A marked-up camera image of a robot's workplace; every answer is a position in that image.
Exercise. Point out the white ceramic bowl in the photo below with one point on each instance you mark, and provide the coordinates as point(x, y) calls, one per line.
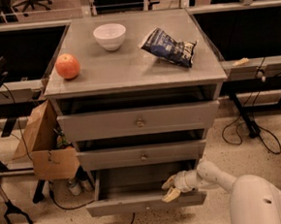
point(110, 36)

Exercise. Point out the orange red apple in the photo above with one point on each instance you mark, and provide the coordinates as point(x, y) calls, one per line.
point(67, 66)

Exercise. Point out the grey bottom drawer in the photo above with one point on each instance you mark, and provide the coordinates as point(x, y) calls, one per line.
point(139, 188)

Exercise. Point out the grey top drawer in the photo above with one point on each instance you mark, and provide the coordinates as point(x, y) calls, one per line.
point(135, 122)

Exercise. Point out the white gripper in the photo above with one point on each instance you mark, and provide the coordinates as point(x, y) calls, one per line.
point(181, 183)

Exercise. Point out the grey middle drawer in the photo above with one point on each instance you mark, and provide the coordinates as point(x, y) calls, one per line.
point(140, 155)

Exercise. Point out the grey drawer cabinet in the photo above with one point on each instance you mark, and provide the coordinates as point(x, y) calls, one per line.
point(131, 78)

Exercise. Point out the grey drawer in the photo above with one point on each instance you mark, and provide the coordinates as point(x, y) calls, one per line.
point(140, 155)
point(135, 122)
point(139, 188)

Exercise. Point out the green bottle in box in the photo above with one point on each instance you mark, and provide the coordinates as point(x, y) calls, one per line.
point(61, 140)

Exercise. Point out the blue chip bag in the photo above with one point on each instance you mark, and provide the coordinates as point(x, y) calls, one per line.
point(161, 44)

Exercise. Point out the black tripod stand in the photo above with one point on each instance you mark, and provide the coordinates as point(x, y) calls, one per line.
point(11, 208)

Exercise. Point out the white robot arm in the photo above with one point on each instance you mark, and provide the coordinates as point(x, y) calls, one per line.
point(253, 200)

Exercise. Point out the open cardboard box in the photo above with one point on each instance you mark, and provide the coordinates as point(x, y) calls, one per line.
point(39, 142)

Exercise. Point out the silver can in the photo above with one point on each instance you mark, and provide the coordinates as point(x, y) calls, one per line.
point(74, 186)

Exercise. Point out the black office chair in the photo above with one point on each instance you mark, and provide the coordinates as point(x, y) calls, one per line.
point(32, 4)

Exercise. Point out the small yellow foam piece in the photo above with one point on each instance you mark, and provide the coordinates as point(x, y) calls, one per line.
point(241, 61)

